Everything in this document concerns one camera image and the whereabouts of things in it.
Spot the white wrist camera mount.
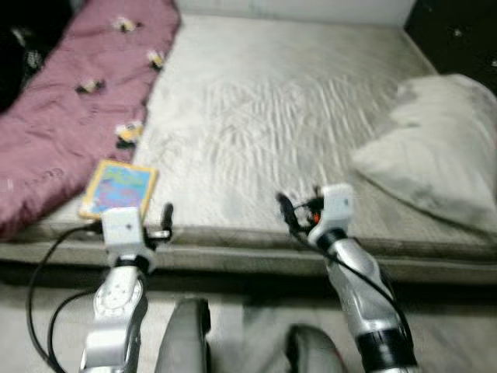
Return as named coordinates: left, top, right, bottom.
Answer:
left=102, top=207, right=148, bottom=261
left=308, top=184, right=354, bottom=234

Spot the purple duck print blanket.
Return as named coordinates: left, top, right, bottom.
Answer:
left=0, top=0, right=181, bottom=240

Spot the dark tufted headboard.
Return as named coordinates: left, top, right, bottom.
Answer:
left=404, top=0, right=497, bottom=98

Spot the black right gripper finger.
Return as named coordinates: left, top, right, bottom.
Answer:
left=276, top=192, right=301, bottom=234

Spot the white patterned mattress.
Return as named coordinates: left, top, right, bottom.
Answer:
left=0, top=12, right=497, bottom=242

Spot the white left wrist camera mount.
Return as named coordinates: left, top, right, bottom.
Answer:
left=102, top=207, right=148, bottom=261

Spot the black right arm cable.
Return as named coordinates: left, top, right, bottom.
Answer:
left=281, top=210, right=414, bottom=350

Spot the white pillow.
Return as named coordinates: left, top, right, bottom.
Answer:
left=349, top=74, right=497, bottom=234

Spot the grey left robot leg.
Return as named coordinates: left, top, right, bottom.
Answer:
left=153, top=298, right=212, bottom=373

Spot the grey right robot leg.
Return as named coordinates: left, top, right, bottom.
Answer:
left=286, top=325, right=346, bottom=373

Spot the grey robot leg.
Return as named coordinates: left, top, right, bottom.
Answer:
left=153, top=298, right=212, bottom=373
left=286, top=325, right=346, bottom=373

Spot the colourful picture book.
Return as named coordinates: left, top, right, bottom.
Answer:
left=78, top=159, right=160, bottom=222

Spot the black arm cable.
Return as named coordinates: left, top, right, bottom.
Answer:
left=281, top=210, right=414, bottom=350
left=27, top=221, right=106, bottom=373

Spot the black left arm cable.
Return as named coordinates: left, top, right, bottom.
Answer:
left=27, top=221, right=106, bottom=373

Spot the grey quilted bed base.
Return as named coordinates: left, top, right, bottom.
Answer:
left=0, top=225, right=497, bottom=284

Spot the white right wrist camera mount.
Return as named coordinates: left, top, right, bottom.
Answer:
left=308, top=184, right=354, bottom=234

